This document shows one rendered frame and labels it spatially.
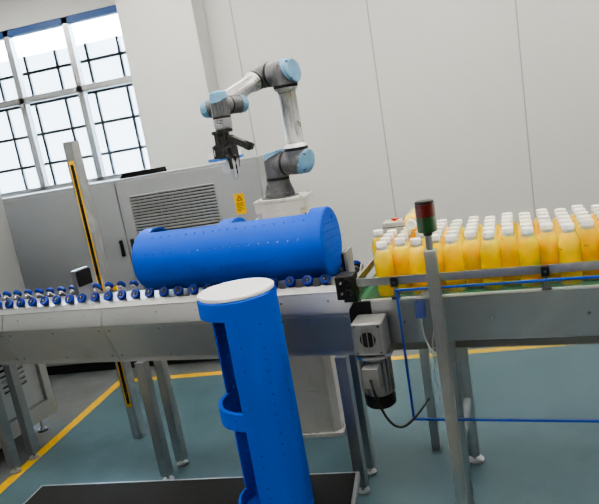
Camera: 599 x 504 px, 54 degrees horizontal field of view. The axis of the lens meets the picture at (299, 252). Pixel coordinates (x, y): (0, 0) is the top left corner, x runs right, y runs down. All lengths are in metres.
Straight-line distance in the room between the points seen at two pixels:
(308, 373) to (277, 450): 0.92
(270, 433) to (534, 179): 3.71
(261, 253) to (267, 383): 0.55
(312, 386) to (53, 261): 2.50
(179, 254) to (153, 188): 1.84
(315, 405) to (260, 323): 1.18
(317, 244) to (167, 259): 0.67
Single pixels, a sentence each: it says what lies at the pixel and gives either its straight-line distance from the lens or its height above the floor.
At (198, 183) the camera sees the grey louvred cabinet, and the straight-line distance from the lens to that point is 4.17.
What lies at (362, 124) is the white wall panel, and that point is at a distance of 5.17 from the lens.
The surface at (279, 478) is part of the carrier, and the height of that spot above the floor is 0.36.
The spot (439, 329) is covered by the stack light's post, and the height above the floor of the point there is 0.83.
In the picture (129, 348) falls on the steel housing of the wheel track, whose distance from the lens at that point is 2.85.
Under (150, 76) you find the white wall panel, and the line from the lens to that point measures 5.34.
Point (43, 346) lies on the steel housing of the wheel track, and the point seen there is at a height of 0.73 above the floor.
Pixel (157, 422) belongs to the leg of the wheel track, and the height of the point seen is 0.32.
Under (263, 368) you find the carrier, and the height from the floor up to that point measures 0.77.
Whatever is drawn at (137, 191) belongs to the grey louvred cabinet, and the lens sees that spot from 4.36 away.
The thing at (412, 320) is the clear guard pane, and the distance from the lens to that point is 2.09.
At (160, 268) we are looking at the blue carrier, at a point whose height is 1.08.
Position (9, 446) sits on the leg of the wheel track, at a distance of 3.66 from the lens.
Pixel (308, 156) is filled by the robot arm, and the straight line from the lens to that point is 2.81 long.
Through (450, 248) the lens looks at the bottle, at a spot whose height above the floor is 1.06.
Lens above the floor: 1.51
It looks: 11 degrees down
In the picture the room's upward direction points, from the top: 10 degrees counter-clockwise
